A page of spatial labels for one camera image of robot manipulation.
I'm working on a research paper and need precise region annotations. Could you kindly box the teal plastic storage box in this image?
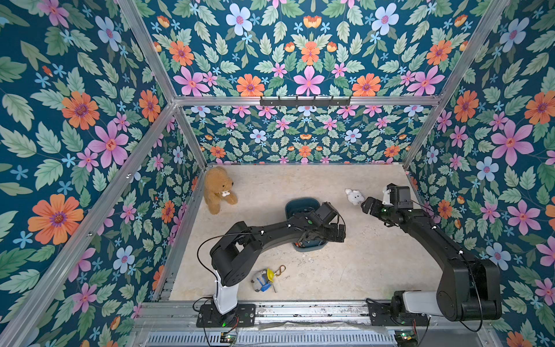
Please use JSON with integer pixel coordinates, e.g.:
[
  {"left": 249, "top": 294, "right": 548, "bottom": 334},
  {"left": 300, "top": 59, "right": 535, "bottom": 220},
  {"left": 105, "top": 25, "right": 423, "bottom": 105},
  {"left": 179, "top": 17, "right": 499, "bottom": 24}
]
[{"left": 285, "top": 198, "right": 327, "bottom": 252}]

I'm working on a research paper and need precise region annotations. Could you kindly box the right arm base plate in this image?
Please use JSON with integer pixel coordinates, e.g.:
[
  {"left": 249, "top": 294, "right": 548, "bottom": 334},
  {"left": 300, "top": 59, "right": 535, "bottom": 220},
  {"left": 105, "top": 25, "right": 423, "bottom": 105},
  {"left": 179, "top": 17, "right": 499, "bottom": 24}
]
[{"left": 365, "top": 298, "right": 429, "bottom": 327}]

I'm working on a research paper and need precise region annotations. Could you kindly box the brown teddy bear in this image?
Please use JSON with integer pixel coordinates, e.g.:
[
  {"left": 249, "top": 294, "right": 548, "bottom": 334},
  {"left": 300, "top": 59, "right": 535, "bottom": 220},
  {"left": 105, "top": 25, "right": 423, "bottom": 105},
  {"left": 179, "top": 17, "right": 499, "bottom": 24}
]
[{"left": 203, "top": 166, "right": 238, "bottom": 215}]

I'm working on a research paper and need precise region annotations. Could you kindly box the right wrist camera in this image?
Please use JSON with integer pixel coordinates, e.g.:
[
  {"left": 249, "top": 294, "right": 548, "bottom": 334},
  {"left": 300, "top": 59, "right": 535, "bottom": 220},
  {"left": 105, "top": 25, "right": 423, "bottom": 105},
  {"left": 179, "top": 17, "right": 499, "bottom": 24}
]
[{"left": 382, "top": 184, "right": 413, "bottom": 209}]

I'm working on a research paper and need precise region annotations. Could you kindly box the black hook rail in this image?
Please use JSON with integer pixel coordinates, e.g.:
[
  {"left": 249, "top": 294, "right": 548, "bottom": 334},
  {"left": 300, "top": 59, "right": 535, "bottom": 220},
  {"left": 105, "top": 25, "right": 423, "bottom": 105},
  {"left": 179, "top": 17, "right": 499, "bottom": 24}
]
[{"left": 259, "top": 96, "right": 351, "bottom": 108}]

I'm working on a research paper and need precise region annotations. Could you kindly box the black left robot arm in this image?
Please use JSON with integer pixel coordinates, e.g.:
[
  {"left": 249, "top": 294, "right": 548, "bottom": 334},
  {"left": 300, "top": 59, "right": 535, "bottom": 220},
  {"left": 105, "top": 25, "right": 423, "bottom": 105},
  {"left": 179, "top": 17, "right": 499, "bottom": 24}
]
[{"left": 210, "top": 198, "right": 346, "bottom": 315}]

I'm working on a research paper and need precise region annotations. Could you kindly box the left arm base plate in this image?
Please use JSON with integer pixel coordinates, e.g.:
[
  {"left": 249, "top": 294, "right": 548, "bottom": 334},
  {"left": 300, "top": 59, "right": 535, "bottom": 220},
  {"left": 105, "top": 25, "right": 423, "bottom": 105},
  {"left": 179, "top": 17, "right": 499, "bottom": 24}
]
[{"left": 196, "top": 304, "right": 257, "bottom": 329}]

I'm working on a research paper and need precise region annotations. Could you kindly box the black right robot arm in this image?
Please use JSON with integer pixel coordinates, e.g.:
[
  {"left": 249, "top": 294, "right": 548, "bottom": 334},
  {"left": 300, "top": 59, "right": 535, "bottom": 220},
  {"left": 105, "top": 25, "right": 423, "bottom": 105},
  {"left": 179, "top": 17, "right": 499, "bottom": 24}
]
[{"left": 361, "top": 198, "right": 502, "bottom": 322}]

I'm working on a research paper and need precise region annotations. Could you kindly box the white plush toy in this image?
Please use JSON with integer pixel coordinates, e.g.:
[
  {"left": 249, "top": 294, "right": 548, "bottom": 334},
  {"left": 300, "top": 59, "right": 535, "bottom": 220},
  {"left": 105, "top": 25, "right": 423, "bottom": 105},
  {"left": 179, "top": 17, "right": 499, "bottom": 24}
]
[{"left": 345, "top": 189, "right": 366, "bottom": 205}]

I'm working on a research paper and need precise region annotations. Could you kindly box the keychain toy with yellow cap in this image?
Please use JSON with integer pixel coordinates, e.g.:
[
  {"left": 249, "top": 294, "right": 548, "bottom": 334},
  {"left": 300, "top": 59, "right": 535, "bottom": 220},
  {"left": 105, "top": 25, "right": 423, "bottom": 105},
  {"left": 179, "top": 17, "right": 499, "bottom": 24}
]
[{"left": 250, "top": 265, "right": 286, "bottom": 293}]

